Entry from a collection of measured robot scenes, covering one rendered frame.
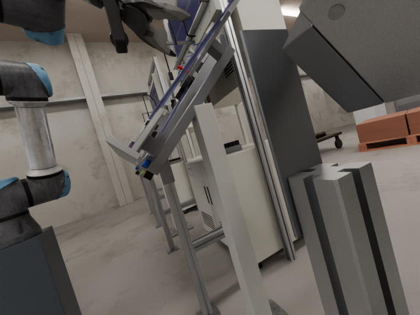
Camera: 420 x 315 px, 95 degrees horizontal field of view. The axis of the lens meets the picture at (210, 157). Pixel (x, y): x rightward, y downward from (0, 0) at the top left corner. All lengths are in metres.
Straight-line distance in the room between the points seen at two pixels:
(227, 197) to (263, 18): 1.06
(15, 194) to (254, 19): 1.35
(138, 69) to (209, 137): 5.35
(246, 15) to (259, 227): 1.12
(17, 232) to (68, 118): 4.47
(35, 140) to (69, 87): 4.62
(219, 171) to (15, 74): 0.74
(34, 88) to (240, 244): 0.88
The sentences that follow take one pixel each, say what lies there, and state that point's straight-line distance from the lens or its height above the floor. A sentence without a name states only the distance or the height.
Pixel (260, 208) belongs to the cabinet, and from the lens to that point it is 1.06.
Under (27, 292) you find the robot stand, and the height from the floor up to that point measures 0.38.
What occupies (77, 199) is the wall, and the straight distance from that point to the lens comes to 5.16.
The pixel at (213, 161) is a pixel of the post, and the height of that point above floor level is 0.64.
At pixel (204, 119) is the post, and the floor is 0.77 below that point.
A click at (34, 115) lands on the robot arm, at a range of 0.96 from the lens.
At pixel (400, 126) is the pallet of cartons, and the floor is 0.27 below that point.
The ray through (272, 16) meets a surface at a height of 1.31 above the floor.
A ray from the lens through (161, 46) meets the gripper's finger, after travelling 0.60.
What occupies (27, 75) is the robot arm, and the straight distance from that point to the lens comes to 0.94.
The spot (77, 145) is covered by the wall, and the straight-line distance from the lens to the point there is 5.19.
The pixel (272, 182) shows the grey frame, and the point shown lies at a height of 0.42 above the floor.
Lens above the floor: 0.68
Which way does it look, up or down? 3 degrees down
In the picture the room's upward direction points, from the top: 16 degrees counter-clockwise
